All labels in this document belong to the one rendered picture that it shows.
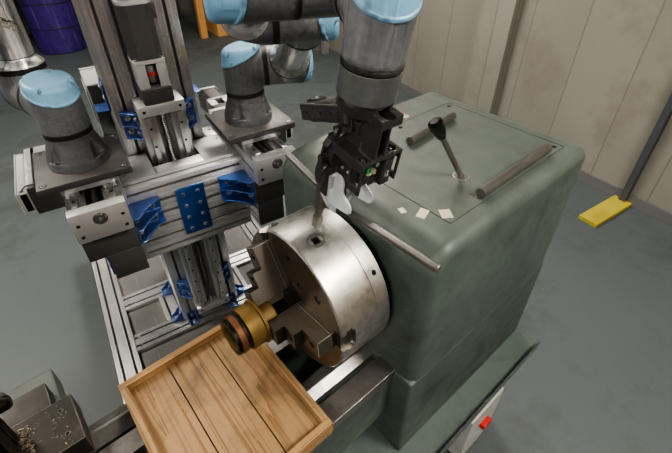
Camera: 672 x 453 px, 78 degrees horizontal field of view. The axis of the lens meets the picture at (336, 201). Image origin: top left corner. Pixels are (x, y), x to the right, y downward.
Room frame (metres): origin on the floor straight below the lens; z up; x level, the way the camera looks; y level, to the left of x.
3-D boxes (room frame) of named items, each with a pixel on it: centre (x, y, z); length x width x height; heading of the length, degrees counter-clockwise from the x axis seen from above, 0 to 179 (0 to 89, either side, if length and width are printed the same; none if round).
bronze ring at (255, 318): (0.50, 0.16, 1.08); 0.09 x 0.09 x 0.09; 41
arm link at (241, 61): (1.25, 0.28, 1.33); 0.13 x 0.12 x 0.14; 104
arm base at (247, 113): (1.25, 0.28, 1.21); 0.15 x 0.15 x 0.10
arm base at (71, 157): (0.99, 0.70, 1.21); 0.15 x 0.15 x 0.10
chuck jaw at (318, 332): (0.48, 0.05, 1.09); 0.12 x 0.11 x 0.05; 41
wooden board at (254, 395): (0.44, 0.24, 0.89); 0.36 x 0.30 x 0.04; 41
